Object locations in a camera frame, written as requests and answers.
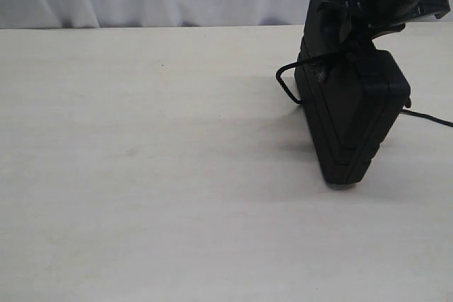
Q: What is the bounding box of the black cord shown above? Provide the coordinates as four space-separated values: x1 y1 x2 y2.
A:
275 49 453 127

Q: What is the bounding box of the black plastic case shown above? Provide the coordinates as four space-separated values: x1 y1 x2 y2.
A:
294 0 411 185

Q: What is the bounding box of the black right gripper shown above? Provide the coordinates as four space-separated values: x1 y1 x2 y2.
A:
316 0 450 40

